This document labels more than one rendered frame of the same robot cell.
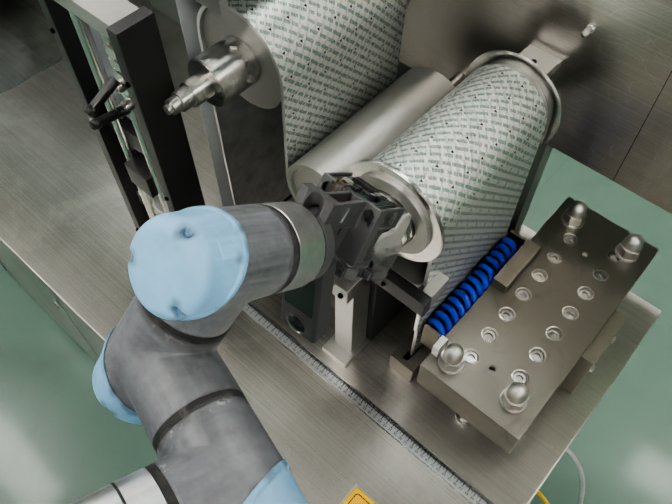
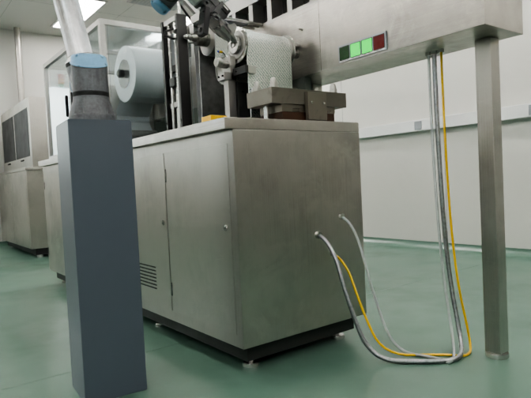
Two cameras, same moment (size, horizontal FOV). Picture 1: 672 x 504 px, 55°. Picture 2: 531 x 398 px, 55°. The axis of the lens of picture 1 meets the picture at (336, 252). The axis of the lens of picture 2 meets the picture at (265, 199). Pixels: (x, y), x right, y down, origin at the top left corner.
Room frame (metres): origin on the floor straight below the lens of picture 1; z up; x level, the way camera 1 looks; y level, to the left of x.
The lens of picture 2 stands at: (-1.61, -0.56, 0.68)
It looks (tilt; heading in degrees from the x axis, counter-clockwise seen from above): 2 degrees down; 11
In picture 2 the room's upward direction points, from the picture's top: 3 degrees counter-clockwise
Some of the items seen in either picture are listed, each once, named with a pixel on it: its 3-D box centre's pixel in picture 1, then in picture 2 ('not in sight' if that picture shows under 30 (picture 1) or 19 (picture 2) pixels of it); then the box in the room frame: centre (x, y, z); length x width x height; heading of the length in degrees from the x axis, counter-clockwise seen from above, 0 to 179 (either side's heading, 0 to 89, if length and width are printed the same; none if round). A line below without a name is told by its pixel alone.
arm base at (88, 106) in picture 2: not in sight; (92, 108); (-0.05, 0.32, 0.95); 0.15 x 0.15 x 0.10
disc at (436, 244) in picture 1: (392, 212); (237, 45); (0.47, -0.07, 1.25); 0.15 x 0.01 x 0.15; 48
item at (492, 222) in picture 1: (472, 244); (270, 77); (0.52, -0.19, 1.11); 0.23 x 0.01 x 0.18; 138
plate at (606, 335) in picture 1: (593, 354); (316, 106); (0.42, -0.39, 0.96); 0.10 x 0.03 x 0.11; 138
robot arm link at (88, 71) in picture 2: not in sight; (89, 73); (-0.04, 0.32, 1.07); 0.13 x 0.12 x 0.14; 33
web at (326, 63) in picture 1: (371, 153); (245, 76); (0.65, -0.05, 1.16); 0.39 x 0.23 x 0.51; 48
